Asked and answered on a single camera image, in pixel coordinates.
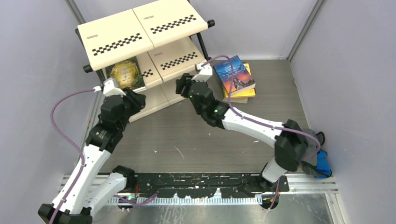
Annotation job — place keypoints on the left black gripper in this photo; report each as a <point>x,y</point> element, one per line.
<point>138,101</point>

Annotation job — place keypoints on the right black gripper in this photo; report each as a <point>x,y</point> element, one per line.
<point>186,81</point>

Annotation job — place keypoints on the green gold cover book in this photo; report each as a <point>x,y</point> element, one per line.
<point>128,74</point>

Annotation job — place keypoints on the blue Jane Eyre book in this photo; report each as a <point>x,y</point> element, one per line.
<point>234,76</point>

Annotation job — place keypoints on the cream three-tier shelf rack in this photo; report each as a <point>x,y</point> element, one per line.
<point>164,36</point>

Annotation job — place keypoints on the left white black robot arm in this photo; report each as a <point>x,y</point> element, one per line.
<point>89,160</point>

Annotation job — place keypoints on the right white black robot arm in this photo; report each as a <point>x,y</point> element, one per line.
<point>291,145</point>

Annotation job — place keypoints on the yellow book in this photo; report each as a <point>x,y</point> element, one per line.
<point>245,94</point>

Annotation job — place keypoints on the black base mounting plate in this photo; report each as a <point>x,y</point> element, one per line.
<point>201,189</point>

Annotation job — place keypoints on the grey cloth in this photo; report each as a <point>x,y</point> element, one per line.
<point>310,164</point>

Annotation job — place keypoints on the blue cloth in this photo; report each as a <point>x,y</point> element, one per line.
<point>322,168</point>

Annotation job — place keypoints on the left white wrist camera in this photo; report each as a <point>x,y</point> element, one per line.
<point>110,87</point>

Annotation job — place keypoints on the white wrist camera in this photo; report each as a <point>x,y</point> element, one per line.
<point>110,87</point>
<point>204,72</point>

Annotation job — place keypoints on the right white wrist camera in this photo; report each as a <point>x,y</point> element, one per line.
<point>204,72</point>

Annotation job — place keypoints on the aluminium rail frame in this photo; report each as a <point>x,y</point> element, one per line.
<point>309,201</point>

